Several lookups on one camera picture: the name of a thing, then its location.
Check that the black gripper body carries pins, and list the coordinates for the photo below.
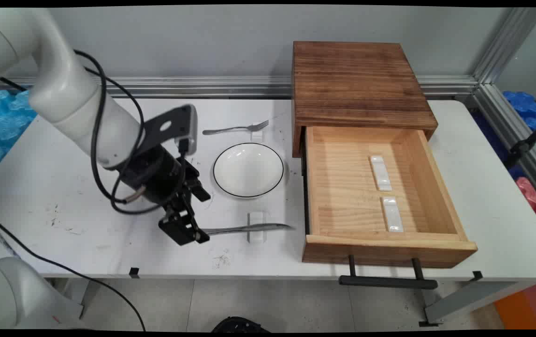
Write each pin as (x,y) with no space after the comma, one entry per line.
(155,178)

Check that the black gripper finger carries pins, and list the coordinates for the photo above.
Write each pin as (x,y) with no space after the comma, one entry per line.
(181,227)
(200,191)

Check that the steel serrated table knife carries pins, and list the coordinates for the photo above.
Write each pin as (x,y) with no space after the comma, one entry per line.
(249,228)

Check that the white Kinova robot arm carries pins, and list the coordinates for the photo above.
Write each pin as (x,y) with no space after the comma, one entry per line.
(71,93)

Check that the white plate with black rim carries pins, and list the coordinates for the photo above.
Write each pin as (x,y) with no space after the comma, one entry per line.
(248,169)

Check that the white ceramic cutlery rest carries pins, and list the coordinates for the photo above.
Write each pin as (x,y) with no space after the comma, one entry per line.
(258,136)
(380,173)
(256,217)
(392,215)

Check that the small black table clip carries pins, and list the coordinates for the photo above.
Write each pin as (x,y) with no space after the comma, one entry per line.
(477,275)
(134,273)

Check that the steel fork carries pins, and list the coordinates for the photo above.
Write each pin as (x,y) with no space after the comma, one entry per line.
(230,129)

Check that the black object on floor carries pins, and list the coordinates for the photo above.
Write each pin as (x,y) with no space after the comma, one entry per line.
(240,325)

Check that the light wooden drawer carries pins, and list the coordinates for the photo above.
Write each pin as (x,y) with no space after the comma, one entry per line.
(343,187)

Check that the blue foam sheet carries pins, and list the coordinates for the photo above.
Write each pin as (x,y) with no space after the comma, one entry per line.
(1,121)
(525,105)

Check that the dark wooden cabinet box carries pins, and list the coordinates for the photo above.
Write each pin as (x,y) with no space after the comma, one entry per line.
(357,84)

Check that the grey table leg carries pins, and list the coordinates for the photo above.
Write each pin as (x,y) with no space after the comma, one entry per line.
(469,299)

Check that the red plastic bag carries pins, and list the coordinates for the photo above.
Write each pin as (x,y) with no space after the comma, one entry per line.
(530,192)

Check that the orange box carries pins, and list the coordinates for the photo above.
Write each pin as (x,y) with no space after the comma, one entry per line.
(527,306)

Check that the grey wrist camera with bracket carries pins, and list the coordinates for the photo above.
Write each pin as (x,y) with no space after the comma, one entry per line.
(170,125)

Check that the horizontal aluminium frame rail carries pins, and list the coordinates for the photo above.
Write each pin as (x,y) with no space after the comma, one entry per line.
(212,86)

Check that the slanted aluminium frame rail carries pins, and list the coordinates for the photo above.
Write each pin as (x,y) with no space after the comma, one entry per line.
(511,126)

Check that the upright aluminium frame post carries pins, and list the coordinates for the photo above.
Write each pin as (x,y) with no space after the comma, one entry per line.
(506,44)

